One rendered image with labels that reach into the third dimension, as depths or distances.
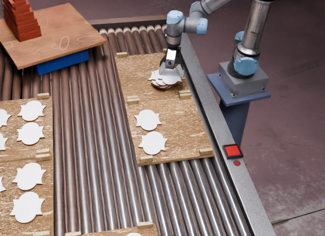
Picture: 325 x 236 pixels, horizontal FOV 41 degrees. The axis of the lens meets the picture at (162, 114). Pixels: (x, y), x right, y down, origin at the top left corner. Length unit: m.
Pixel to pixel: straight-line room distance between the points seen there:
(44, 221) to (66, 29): 1.22
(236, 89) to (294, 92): 1.68
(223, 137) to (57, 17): 1.25
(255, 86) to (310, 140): 1.26
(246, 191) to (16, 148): 1.02
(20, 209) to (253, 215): 0.91
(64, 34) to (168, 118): 0.82
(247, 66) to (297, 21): 2.92
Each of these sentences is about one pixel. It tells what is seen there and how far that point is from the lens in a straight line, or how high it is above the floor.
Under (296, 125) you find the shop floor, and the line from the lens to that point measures 3.66.
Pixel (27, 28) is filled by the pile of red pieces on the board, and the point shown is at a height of 1.11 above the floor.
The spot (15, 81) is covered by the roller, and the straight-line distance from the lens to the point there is 2.46.
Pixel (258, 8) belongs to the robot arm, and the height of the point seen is 1.43.
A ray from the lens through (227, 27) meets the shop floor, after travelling 4.73.
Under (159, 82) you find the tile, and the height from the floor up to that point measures 0.99.
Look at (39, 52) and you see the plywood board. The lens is 2.43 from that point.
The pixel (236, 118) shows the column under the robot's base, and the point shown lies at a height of 0.69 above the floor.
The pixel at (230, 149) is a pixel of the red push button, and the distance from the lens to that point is 2.03.
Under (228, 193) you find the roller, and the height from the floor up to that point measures 0.92.
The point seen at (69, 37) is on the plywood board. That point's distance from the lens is 2.53.
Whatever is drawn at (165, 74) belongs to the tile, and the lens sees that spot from 2.30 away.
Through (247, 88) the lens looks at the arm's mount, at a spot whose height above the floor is 0.92.
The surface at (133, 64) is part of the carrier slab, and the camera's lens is 2.47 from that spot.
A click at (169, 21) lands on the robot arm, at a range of 2.11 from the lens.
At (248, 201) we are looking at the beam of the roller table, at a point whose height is 0.91.
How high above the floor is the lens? 2.37
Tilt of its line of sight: 42 degrees down
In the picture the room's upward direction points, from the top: 3 degrees clockwise
